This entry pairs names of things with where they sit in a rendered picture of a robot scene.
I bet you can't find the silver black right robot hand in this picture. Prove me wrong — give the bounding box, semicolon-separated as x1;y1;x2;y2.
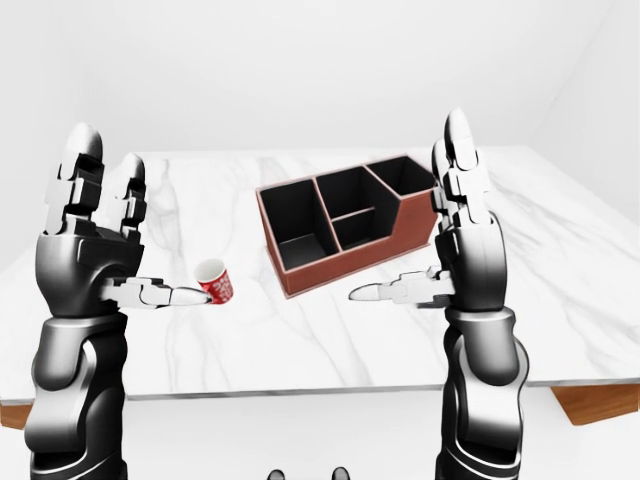
348;108;510;312

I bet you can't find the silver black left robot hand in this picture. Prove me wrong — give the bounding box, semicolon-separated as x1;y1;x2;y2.
37;121;212;319

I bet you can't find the red-brown desk caddy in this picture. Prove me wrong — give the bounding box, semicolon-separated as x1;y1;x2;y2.
255;154;441;300

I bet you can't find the red white printed cup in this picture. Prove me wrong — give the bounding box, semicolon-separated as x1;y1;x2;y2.
194;257;235;304

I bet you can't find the brown wooden table leg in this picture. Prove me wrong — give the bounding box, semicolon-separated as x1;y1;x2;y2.
548;382;640;428
0;403;34;430

